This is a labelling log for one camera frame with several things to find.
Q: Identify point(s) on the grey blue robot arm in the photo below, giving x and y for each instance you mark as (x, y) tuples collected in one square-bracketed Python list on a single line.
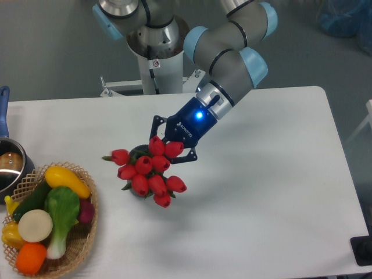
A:
[(225, 54)]

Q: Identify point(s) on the cream round slice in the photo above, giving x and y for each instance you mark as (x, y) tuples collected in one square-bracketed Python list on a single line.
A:
[(35, 225)]

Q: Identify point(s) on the woven wicker basket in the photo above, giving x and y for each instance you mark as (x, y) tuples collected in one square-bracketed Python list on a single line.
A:
[(79, 240)]

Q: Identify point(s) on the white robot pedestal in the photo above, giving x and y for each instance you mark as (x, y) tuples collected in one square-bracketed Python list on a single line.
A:
[(160, 58)]

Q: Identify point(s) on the yellow banana tip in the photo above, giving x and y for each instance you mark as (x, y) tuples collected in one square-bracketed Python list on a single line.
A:
[(11, 205)]

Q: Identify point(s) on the green bok choy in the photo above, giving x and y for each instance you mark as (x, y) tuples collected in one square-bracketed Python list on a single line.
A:
[(63, 206)]

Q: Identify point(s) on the yellow squash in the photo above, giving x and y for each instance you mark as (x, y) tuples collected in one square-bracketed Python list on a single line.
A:
[(57, 176)]

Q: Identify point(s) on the green cucumber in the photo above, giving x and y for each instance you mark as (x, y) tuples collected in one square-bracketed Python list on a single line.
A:
[(35, 200)]

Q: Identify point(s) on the yellow bell pepper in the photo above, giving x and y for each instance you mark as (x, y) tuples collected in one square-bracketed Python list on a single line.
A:
[(11, 236)]

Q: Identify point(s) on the orange fruit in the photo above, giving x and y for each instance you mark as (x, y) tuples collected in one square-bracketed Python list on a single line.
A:
[(30, 258)]

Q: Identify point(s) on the red tulip bouquet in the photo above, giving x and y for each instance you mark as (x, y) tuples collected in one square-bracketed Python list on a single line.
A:
[(147, 172)]

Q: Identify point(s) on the purple radish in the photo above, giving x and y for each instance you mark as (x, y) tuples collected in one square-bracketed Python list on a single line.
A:
[(86, 213)]

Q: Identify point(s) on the blue plastic bag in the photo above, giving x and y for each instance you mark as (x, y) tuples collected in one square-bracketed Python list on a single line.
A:
[(346, 19)]

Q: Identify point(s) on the dark grey ribbed vase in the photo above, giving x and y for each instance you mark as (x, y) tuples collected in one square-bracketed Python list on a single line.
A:
[(136, 153)]

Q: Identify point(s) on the black device at edge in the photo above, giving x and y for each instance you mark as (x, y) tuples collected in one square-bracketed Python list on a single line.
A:
[(361, 247)]

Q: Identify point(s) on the white frame at right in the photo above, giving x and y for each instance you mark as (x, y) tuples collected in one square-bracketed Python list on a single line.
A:
[(363, 124)]

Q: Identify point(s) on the blue handled saucepan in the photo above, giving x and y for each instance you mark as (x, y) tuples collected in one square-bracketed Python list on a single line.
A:
[(15, 163)]

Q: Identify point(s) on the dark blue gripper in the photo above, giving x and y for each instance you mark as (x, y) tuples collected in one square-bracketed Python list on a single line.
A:
[(188, 126)]

